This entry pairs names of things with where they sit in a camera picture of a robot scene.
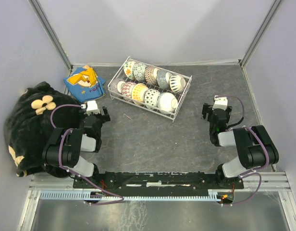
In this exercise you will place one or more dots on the plain white ribbed bowl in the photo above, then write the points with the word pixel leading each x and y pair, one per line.
pixel 167 103

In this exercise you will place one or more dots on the white wire dish rack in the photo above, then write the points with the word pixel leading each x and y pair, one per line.
pixel 179 96

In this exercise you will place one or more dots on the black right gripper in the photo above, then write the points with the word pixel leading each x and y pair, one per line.
pixel 206 109

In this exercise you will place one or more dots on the white bowl orange flower pattern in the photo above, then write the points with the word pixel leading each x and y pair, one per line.
pixel 128 69

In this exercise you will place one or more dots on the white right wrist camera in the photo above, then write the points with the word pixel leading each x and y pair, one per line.
pixel 220 102

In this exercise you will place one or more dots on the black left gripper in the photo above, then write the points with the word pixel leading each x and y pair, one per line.
pixel 105 116

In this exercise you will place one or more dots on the yellow sun pattern bowl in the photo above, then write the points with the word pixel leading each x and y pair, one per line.
pixel 138 93

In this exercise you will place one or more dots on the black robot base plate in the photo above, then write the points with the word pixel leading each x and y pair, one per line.
pixel 165 184

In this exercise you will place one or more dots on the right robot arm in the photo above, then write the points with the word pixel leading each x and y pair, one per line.
pixel 255 149

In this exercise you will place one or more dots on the aluminium frame rails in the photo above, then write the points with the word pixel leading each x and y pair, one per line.
pixel 287 199

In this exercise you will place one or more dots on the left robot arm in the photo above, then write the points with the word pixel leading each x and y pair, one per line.
pixel 65 145

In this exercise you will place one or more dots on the black plush flower blanket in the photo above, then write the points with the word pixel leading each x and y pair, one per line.
pixel 29 126

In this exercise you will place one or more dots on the white bowl teal leaf pattern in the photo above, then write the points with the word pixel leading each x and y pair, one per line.
pixel 177 83

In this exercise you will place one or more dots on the maroon tile pattern bowl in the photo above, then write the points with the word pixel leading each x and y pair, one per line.
pixel 151 75

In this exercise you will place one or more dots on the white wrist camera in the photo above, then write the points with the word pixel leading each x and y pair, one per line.
pixel 220 102
pixel 90 108

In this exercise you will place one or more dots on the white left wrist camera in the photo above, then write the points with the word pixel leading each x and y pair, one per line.
pixel 90 108

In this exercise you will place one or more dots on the grey striped bowl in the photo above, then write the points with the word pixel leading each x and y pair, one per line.
pixel 116 85

